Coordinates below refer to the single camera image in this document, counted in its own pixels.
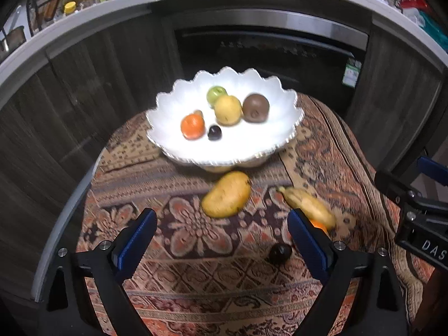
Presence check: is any patterned paisley tablecloth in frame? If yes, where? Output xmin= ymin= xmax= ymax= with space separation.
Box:
xmin=77 ymin=95 xmax=433 ymax=335

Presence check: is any yellow mango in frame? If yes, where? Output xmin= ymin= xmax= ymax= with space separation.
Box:
xmin=201 ymin=171 xmax=251 ymax=218

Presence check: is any orange tangerine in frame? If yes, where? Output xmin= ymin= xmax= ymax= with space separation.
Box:
xmin=310 ymin=219 xmax=329 ymax=236
xmin=181 ymin=113 xmax=205 ymax=140

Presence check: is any teal snack bag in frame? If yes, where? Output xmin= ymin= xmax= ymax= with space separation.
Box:
xmin=418 ymin=10 xmax=448 ymax=52

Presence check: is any red snack bag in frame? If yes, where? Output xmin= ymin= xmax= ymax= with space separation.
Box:
xmin=400 ymin=0 xmax=430 ymax=11

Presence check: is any dark plum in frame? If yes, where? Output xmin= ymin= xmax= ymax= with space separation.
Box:
xmin=267 ymin=243 xmax=292 ymax=266
xmin=207 ymin=125 xmax=223 ymax=141

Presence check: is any small banana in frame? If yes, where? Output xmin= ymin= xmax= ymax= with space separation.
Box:
xmin=277 ymin=186 xmax=336 ymax=230

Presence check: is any yellow lemon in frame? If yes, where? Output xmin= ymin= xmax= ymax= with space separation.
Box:
xmin=213 ymin=95 xmax=242 ymax=126

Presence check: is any built-in black dishwasher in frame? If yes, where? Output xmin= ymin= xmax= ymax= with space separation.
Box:
xmin=169 ymin=8 xmax=368 ymax=117

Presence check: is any small brown longan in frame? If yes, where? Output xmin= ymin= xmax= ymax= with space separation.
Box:
xmin=193 ymin=110 xmax=204 ymax=117

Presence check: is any brown kiwi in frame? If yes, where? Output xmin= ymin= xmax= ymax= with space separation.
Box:
xmin=242 ymin=93 xmax=270 ymax=123

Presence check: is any white scalloped fruit bowl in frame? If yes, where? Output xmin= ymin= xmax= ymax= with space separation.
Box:
xmin=146 ymin=67 xmax=304 ymax=171

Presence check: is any yellow cap jar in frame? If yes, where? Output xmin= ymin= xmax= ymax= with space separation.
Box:
xmin=64 ymin=1 xmax=77 ymax=16

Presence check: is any green apple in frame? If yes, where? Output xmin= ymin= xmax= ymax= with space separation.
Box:
xmin=207 ymin=86 xmax=228 ymax=108

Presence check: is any steel saucepan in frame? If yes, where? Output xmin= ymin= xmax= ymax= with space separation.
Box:
xmin=1 ymin=26 xmax=27 ymax=53

